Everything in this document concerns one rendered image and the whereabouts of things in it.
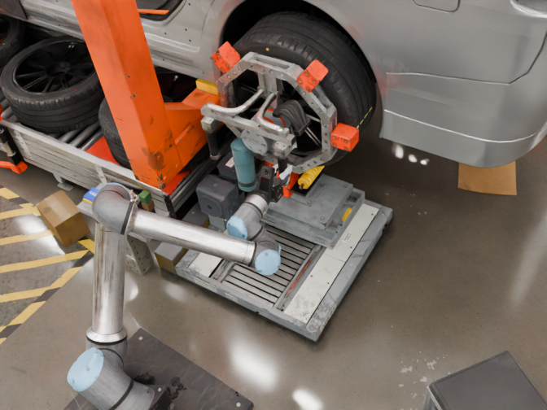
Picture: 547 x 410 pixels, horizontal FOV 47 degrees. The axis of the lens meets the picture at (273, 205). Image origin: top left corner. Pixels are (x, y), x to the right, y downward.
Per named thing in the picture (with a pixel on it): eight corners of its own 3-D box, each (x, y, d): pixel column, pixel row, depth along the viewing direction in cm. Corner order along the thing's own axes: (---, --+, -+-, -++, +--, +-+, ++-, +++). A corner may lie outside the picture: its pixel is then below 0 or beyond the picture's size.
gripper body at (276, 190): (269, 186, 249) (251, 207, 243) (266, 172, 243) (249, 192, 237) (285, 193, 246) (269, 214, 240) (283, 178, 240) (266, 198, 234)
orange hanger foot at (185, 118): (243, 104, 323) (234, 47, 297) (183, 169, 295) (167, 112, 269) (217, 95, 329) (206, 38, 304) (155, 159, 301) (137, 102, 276)
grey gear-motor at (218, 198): (274, 189, 341) (269, 142, 315) (231, 244, 319) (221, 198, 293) (247, 179, 348) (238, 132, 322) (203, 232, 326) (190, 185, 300)
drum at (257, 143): (295, 128, 268) (294, 102, 257) (269, 159, 256) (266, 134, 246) (268, 119, 273) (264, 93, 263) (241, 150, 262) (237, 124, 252)
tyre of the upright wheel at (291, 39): (230, 3, 273) (265, 124, 318) (199, 32, 261) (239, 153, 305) (368, 15, 240) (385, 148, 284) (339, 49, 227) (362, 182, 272)
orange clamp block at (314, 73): (318, 82, 244) (330, 70, 236) (308, 93, 239) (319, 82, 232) (304, 70, 243) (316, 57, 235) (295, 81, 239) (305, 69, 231)
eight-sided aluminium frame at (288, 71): (339, 176, 275) (337, 75, 234) (331, 186, 271) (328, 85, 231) (235, 140, 296) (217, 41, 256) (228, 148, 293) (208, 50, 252)
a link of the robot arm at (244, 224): (237, 245, 234) (219, 226, 231) (255, 222, 240) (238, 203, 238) (251, 242, 226) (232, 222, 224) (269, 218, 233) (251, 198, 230)
